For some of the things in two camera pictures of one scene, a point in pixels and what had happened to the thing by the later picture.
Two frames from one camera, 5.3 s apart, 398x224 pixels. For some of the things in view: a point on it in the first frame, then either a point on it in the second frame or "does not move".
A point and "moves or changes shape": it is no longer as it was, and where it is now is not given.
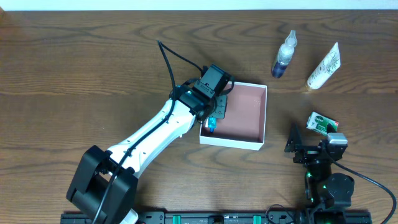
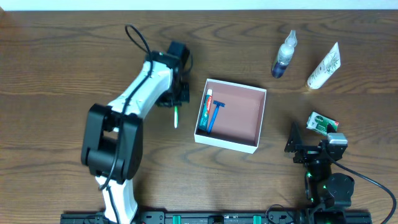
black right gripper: [306, 149] does not move
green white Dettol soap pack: [318, 122] does not move
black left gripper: [219, 109] -> [173, 100]
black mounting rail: [278, 217] does not move
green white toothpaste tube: [211, 124] moves or changes shape
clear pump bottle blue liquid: [285, 55] does not move
